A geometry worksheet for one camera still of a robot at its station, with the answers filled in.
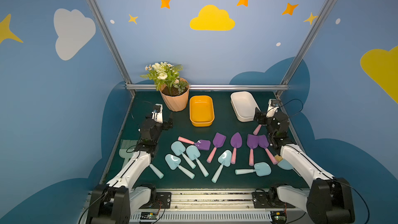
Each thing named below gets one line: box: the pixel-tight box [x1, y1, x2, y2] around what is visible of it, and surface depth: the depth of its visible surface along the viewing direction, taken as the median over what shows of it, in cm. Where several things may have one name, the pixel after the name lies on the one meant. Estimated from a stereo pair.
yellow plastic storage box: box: [189, 95, 216, 128], surface depth 113 cm
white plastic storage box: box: [230, 91, 261, 122], surface depth 117 cm
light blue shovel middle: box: [186, 145, 210, 178], surface depth 91 cm
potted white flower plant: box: [139, 61, 190, 112], surface depth 93 cm
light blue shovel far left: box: [149, 163, 165, 179], surface depth 82 cm
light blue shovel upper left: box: [171, 141, 197, 170], surface depth 93 cm
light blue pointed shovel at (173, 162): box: [164, 154, 196, 180], surface depth 87 cm
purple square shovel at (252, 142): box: [246, 134, 259, 167], surface depth 95 cm
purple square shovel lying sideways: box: [177, 136, 211, 151], surface depth 95 cm
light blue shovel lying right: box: [234, 161, 272, 177], surface depth 86 cm
